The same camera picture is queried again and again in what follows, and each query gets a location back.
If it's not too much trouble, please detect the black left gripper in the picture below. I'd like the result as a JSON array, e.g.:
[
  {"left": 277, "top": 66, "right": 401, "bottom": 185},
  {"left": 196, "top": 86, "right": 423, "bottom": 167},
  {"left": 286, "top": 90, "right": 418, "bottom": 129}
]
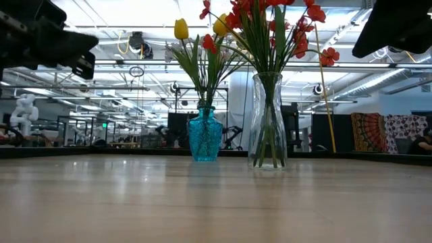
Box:
[{"left": 0, "top": 0, "right": 100, "bottom": 80}]

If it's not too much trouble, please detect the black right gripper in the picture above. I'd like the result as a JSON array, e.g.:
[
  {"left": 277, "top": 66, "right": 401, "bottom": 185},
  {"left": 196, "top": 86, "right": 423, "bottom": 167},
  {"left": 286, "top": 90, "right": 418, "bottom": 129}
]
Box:
[{"left": 352, "top": 0, "right": 432, "bottom": 59}]

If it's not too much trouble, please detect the red artificial flower bunch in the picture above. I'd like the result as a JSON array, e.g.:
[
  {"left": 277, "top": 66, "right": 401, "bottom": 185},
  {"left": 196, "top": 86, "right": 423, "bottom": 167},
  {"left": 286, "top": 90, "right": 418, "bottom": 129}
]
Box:
[
  {"left": 266, "top": 0, "right": 341, "bottom": 169},
  {"left": 198, "top": 0, "right": 271, "bottom": 169}
]

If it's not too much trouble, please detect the yellow artificial tulip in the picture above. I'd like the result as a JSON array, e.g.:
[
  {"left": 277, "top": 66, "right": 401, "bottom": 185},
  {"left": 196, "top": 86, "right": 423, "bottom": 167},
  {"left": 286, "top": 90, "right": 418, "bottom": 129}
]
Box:
[
  {"left": 170, "top": 18, "right": 203, "bottom": 109},
  {"left": 205, "top": 13, "right": 234, "bottom": 109}
]

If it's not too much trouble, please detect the clear glass vase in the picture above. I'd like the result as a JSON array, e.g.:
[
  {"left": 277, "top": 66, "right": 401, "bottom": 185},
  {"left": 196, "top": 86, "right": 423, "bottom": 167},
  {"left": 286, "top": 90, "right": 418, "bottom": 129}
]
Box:
[{"left": 248, "top": 72, "right": 288, "bottom": 170}]

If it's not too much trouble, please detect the blue glass vase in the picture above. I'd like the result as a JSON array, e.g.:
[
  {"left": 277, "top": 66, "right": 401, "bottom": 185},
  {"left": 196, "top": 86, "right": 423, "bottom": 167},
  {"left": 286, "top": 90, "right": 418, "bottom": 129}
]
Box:
[{"left": 187, "top": 105, "right": 224, "bottom": 162}]

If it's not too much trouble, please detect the purple circle patterned fabric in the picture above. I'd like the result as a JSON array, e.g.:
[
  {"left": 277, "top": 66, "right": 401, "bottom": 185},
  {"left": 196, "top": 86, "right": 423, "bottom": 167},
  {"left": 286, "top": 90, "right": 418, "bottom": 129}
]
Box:
[{"left": 383, "top": 113, "right": 429, "bottom": 155}]

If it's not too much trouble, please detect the orange mandala tapestry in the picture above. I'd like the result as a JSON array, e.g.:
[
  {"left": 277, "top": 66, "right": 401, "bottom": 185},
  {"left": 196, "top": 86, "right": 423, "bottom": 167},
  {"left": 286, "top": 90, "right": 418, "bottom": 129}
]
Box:
[{"left": 350, "top": 112, "right": 389, "bottom": 153}]

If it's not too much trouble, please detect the black partition panel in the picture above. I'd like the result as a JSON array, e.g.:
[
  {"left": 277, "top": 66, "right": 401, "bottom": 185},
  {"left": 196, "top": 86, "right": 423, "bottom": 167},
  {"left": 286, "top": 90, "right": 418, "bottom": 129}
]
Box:
[{"left": 311, "top": 113, "right": 356, "bottom": 153}]

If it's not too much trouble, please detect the person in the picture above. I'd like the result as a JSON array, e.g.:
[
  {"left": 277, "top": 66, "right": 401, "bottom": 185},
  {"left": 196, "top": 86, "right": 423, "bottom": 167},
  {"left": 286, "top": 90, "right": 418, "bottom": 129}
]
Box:
[{"left": 406, "top": 125, "right": 432, "bottom": 156}]

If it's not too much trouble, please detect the black hanging cable loop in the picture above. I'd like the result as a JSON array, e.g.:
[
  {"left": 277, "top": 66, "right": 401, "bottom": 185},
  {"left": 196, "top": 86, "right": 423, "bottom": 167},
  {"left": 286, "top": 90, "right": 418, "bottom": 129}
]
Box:
[{"left": 128, "top": 65, "right": 145, "bottom": 78}]

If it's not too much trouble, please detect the black hanging cable with coil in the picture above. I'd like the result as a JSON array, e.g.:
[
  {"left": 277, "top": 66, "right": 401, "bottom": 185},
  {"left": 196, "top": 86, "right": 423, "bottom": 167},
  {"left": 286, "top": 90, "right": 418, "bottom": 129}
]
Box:
[{"left": 240, "top": 63, "right": 250, "bottom": 150}]

